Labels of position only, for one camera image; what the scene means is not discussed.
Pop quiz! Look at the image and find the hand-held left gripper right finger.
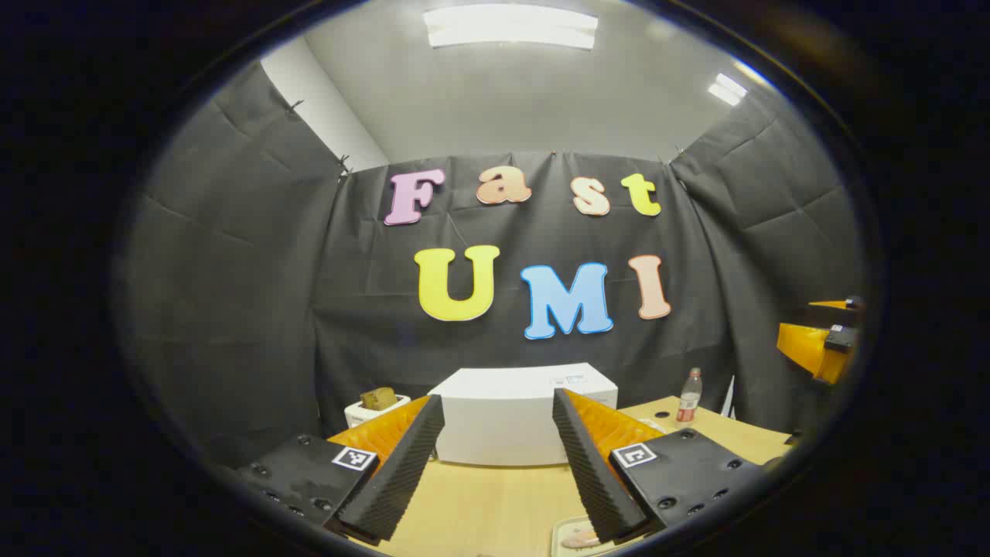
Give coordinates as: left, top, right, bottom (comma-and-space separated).
552, 388, 768, 545

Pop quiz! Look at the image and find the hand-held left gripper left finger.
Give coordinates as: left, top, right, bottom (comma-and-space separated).
232, 395, 446, 547

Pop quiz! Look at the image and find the white microwave oven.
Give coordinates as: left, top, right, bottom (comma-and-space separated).
428, 363, 619, 467

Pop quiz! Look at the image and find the white rectangular tray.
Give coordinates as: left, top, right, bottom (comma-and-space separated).
551, 516, 621, 557

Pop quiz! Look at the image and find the white toaster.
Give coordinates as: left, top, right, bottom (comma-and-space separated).
344, 393, 411, 429

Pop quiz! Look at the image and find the clear bottle with red label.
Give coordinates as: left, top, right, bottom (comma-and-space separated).
677, 367, 703, 423

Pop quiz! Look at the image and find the black backdrop cloth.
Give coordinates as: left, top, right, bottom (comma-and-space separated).
116, 60, 865, 465

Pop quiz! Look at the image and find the ceiling light panel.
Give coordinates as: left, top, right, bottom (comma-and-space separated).
424, 4, 599, 51
708, 73, 749, 107

